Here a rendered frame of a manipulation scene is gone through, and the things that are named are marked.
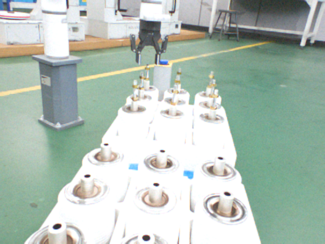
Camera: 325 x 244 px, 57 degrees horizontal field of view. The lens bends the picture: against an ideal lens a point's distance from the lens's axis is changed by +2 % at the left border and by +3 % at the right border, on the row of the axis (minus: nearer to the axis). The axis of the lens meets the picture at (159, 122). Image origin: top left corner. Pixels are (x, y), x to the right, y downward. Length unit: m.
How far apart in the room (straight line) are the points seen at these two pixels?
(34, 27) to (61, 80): 1.72
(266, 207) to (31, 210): 0.69
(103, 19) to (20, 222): 2.94
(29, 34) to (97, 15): 0.97
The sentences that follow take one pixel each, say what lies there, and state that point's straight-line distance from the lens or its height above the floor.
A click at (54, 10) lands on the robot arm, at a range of 1.28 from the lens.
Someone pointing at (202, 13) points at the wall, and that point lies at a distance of 6.51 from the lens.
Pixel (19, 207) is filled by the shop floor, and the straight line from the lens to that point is 0.94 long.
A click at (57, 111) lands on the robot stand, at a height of 0.08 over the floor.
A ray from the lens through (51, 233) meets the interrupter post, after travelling 0.43.
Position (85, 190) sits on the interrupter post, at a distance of 0.52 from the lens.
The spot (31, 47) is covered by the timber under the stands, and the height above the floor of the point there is 0.07.
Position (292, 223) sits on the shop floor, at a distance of 0.98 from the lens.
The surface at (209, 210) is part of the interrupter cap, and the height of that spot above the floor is 0.25.
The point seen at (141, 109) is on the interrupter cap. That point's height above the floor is 0.25.
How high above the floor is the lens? 0.57
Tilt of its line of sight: 23 degrees down
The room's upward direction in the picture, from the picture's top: 5 degrees clockwise
